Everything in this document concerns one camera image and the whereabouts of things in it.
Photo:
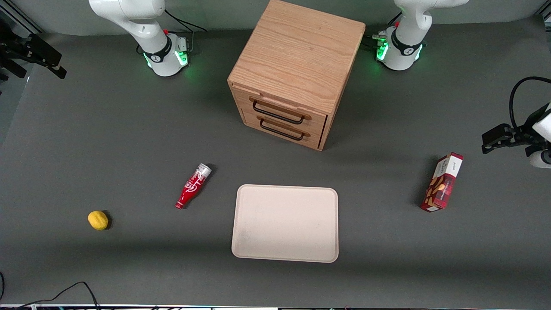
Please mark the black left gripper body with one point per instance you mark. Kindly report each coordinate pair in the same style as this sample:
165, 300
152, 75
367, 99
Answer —
526, 129

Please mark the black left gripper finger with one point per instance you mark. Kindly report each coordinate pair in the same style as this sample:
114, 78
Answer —
497, 137

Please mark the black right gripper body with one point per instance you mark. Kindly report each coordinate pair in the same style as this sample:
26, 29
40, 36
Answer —
9, 54

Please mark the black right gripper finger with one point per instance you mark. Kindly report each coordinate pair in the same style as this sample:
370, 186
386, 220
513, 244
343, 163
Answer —
43, 51
15, 69

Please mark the wooden drawer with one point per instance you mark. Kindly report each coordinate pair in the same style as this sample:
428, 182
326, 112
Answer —
319, 122
314, 140

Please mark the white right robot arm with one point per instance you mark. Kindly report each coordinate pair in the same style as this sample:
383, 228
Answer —
146, 30

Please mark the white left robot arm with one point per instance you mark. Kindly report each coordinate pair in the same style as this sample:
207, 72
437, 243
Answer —
407, 43

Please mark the oak wooden drawer cabinet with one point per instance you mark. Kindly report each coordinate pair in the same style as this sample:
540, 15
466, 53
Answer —
297, 51

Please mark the red cookie box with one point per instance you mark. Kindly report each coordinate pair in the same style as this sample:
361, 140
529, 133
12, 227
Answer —
441, 185

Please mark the yellow lemon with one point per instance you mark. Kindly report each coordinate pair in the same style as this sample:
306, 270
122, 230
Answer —
98, 220

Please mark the red cola bottle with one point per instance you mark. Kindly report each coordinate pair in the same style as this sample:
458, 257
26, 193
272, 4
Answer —
191, 189

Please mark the beige plastic tray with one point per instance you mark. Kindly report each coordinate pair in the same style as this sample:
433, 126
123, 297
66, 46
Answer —
284, 224

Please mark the aluminium frame rail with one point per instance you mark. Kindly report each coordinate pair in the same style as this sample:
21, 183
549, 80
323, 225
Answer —
21, 17
546, 15

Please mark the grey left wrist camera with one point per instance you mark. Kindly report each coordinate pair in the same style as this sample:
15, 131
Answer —
538, 160

